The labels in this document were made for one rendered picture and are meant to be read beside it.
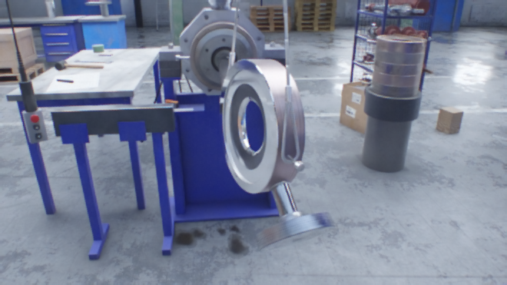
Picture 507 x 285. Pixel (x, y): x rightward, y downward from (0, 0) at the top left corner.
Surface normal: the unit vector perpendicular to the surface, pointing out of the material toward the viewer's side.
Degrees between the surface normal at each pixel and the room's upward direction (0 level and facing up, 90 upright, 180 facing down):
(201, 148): 90
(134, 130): 90
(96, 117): 90
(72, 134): 90
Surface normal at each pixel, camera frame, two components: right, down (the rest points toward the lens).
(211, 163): 0.11, 0.40
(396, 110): -0.13, 0.40
